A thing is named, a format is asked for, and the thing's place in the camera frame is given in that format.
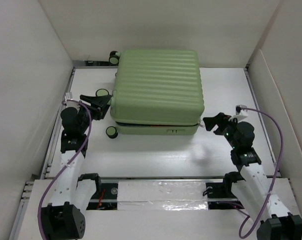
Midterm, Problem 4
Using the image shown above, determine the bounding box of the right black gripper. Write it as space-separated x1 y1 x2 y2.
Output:
202 112 240 149

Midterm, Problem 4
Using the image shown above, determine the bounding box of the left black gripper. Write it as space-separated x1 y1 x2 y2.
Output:
77 95 111 134

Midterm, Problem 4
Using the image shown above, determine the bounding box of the green hard-shell suitcase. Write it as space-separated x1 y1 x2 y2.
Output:
106 49 205 139

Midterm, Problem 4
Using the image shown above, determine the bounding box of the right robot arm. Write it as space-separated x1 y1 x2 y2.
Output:
203 107 302 240

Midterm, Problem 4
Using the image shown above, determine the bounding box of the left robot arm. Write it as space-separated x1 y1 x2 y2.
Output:
37 91 112 240

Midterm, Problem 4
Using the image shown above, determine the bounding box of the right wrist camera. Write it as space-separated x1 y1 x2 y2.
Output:
229 105 248 123

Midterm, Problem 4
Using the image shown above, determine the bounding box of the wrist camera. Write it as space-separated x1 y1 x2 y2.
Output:
229 105 248 123
64 92 73 102

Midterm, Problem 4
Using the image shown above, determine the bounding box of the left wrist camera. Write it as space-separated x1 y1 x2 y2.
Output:
64 92 73 102

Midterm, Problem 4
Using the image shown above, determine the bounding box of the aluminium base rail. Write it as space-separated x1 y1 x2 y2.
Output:
87 179 241 211

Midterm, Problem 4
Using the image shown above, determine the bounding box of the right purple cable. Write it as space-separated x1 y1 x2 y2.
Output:
238 106 284 239

